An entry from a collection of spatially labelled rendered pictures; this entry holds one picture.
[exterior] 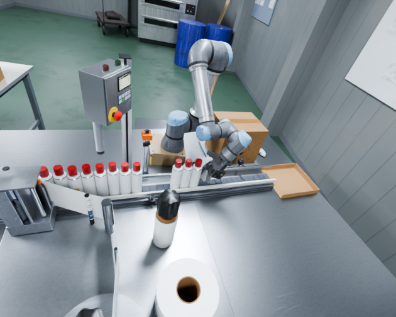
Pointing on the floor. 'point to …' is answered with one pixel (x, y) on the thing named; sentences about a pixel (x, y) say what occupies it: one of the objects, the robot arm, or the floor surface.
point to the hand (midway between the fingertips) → (200, 178)
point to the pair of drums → (192, 36)
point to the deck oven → (163, 20)
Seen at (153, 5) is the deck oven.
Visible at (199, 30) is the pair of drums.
